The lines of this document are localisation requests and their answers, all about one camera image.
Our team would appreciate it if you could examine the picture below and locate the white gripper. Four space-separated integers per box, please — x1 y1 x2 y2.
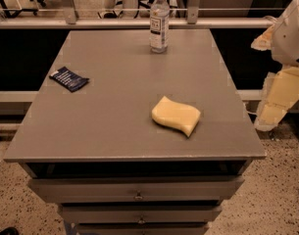
251 0 299 131

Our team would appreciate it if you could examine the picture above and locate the clear plastic water bottle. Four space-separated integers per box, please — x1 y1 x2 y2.
150 0 170 53

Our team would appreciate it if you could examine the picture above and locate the yellow curved sponge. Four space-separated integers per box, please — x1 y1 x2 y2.
151 96 201 137

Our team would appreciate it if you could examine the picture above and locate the grey drawer cabinet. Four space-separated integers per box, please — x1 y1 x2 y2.
5 29 266 235

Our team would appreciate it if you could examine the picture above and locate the dark blue snack packet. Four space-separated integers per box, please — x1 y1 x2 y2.
49 67 89 92

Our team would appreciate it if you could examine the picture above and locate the grey metal railing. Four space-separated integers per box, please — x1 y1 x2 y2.
0 0 275 29

